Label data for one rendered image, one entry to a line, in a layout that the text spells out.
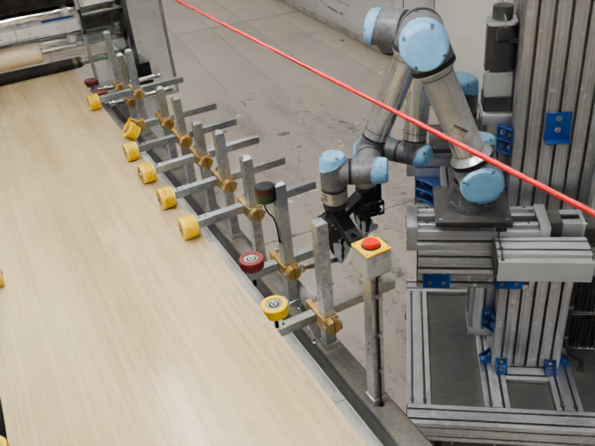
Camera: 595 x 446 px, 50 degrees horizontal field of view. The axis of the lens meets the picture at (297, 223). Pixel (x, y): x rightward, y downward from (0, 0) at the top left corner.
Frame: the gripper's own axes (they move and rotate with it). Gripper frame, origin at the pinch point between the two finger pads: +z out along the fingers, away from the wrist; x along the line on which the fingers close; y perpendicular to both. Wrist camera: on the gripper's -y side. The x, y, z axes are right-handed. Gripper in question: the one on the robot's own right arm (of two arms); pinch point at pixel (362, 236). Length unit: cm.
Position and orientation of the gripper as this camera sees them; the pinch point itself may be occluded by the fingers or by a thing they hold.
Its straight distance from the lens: 225.1
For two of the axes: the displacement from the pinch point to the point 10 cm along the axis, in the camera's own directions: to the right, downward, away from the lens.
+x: -4.6, -4.3, 7.7
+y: 8.8, -3.2, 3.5
